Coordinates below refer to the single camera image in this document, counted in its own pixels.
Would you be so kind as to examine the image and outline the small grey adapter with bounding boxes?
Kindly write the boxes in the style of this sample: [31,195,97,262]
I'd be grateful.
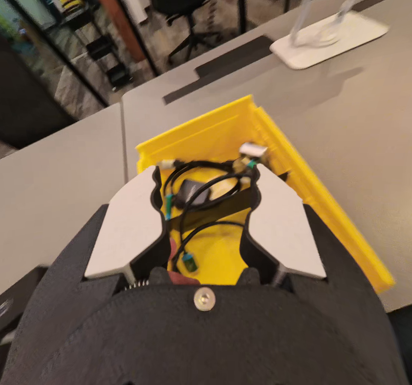
[238,141,269,162]

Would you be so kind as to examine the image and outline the dark chair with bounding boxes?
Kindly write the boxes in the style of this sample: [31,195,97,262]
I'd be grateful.
[0,38,79,149]

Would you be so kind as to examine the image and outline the black port adapter box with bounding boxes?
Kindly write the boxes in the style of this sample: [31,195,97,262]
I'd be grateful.
[175,179,214,207]

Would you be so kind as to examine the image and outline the black rolling cart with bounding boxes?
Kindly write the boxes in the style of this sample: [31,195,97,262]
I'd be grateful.
[57,0,137,91]

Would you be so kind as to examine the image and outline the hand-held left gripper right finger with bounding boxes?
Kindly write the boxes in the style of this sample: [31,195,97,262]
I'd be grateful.
[240,165,327,281]

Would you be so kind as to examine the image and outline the yellow plastic bin stack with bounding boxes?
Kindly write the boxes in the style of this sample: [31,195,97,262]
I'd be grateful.
[135,95,396,294]

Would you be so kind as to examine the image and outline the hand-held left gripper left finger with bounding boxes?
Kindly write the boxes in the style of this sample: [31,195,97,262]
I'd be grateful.
[85,165,171,279]

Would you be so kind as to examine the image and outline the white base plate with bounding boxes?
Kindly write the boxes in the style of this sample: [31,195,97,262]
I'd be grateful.
[269,0,391,71]

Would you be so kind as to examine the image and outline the black office chair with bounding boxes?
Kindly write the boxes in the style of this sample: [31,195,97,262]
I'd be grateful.
[151,0,223,65]

